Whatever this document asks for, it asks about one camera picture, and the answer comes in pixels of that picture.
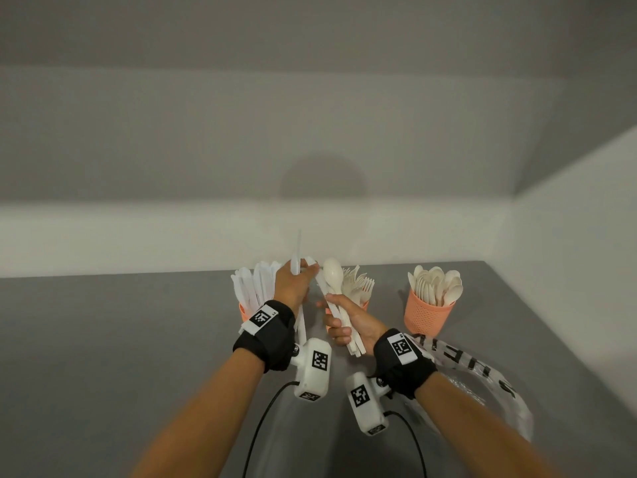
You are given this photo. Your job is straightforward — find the person's right forearm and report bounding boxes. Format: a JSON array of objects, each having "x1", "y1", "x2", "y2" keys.
[{"x1": 414, "y1": 371, "x2": 563, "y2": 478}]

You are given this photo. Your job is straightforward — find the black right wrist strap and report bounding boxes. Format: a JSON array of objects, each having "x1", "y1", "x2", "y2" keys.
[{"x1": 373, "y1": 328, "x2": 439, "y2": 400}]

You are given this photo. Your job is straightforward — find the bunch of white spoons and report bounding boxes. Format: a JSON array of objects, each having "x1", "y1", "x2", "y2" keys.
[{"x1": 407, "y1": 265, "x2": 464, "y2": 308}]

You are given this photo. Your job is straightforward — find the person's left forearm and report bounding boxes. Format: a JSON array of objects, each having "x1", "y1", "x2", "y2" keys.
[{"x1": 130, "y1": 347, "x2": 267, "y2": 478}]

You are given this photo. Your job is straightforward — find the white plastic cutlery piece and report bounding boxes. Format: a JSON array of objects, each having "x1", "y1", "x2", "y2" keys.
[{"x1": 305, "y1": 257, "x2": 360, "y2": 357}]

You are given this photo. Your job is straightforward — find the black wrist strap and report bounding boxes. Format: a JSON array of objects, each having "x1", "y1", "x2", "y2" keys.
[
  {"x1": 232, "y1": 300, "x2": 297, "y2": 373},
  {"x1": 373, "y1": 328, "x2": 439, "y2": 400}
]

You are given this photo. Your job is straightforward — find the white plastic spoon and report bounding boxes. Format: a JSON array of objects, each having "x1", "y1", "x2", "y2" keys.
[{"x1": 323, "y1": 258, "x2": 367, "y2": 356}]

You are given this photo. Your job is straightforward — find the clear printed plastic bag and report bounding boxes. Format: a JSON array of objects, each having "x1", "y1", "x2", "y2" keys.
[{"x1": 410, "y1": 333, "x2": 534, "y2": 443}]

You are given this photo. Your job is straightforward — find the black left camera cable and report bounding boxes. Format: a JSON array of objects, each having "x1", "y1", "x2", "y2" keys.
[{"x1": 242, "y1": 380, "x2": 300, "y2": 478}]

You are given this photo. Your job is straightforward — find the black right camera cable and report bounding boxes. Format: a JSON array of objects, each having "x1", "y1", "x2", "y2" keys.
[{"x1": 383, "y1": 410, "x2": 428, "y2": 478}]

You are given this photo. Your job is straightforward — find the person's left hand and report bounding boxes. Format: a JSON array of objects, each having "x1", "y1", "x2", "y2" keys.
[{"x1": 273, "y1": 260, "x2": 320, "y2": 316}]

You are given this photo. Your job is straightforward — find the bunch of white forks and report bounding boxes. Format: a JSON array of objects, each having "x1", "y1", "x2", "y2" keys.
[{"x1": 342, "y1": 265, "x2": 375, "y2": 308}]

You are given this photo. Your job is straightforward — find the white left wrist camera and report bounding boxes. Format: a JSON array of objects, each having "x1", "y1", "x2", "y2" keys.
[{"x1": 291, "y1": 337, "x2": 332, "y2": 402}]

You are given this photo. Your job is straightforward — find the orange cup holding spoons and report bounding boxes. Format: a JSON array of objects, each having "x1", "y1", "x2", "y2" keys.
[{"x1": 403, "y1": 287, "x2": 457, "y2": 339}]

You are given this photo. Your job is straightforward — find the white plastic knife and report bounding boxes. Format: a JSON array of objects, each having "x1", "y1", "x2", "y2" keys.
[{"x1": 290, "y1": 229, "x2": 308, "y2": 345}]

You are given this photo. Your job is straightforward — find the person's right hand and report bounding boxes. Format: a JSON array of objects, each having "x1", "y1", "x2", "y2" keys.
[{"x1": 317, "y1": 293, "x2": 390, "y2": 356}]

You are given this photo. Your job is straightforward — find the black left wrist strap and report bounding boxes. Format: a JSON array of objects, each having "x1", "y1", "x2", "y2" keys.
[{"x1": 232, "y1": 300, "x2": 297, "y2": 373}]

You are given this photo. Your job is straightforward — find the black camera cable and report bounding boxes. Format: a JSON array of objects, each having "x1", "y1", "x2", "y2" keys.
[
  {"x1": 242, "y1": 380, "x2": 300, "y2": 478},
  {"x1": 383, "y1": 410, "x2": 428, "y2": 478}
]

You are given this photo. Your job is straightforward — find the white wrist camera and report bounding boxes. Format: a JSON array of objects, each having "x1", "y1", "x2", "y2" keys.
[
  {"x1": 345, "y1": 371, "x2": 390, "y2": 437},
  {"x1": 291, "y1": 337, "x2": 332, "y2": 402}
]

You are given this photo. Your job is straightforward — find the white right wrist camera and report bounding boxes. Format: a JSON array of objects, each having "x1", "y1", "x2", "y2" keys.
[{"x1": 345, "y1": 371, "x2": 390, "y2": 437}]

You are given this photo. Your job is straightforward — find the bunch of white knives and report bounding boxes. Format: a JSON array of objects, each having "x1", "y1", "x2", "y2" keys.
[{"x1": 230, "y1": 261, "x2": 285, "y2": 314}]

